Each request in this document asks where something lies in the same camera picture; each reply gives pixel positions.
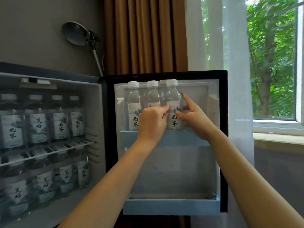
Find person's right hand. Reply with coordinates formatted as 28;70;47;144
175;92;220;142

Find person's left hand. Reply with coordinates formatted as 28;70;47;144
137;103;171;146

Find white-capped clear water bottle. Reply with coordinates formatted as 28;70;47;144
164;79;184;131
144;80;164;112
125;81;143;131
159;80;168;109

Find person's right forearm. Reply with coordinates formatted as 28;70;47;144
199;129;304;228

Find person's left forearm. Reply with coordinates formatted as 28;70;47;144
58;138;165;228

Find narrow blue door shelf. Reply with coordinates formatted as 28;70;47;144
119;130;212;148

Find black fridge door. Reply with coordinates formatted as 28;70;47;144
104;70;228;215

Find black mini fridge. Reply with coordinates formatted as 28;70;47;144
0;62;108;228

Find white sheer curtain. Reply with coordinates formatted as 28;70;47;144
184;0;256;228

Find brown curtain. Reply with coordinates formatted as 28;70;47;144
103;0;190;75

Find deep blue door shelf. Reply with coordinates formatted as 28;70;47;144
122;193;221;216

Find white window sill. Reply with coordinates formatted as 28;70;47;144
253;132;304;148

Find green trees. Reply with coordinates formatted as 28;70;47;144
201;0;298;119

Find silver desk lamp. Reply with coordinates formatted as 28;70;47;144
62;21;105;77

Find rows of labelled water bottles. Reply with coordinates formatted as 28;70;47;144
0;93;91;218

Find white fridge control panel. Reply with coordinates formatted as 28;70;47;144
20;77;52;85

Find white wire fridge shelf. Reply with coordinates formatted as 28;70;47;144
0;139;98;167

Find white window frame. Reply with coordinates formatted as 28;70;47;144
252;0;304;136

